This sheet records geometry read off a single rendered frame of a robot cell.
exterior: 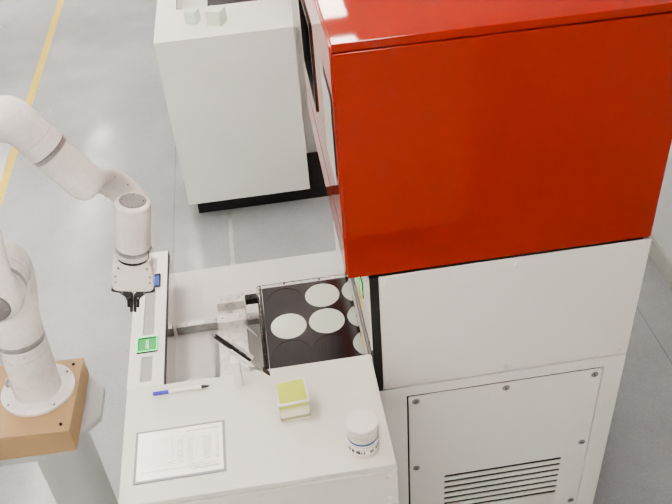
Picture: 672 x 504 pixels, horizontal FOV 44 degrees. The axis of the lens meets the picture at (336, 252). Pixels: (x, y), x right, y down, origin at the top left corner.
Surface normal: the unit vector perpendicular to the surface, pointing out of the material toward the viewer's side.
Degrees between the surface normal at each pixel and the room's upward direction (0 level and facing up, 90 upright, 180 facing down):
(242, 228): 0
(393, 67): 90
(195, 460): 0
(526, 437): 90
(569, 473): 90
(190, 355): 0
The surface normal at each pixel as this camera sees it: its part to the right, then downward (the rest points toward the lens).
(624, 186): 0.14, 0.62
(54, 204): -0.07, -0.77
